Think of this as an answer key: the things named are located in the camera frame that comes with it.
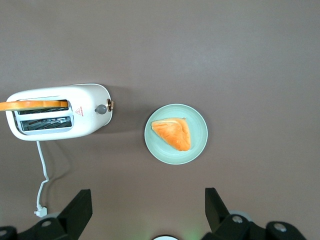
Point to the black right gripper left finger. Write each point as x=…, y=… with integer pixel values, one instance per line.
x=77, y=212

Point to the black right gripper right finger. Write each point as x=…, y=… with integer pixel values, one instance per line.
x=215, y=210

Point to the grey toaster lever knob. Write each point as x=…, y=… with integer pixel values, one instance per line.
x=101, y=109

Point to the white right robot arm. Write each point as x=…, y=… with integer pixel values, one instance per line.
x=165, y=238

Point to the white two-slot toaster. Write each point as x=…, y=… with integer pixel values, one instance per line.
x=87, y=120

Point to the pale green round plate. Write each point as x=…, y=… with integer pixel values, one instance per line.
x=162, y=150

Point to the triangular orange bread piece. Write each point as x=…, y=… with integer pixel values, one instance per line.
x=175, y=132

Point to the orange toast slice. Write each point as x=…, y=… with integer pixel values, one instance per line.
x=30, y=105

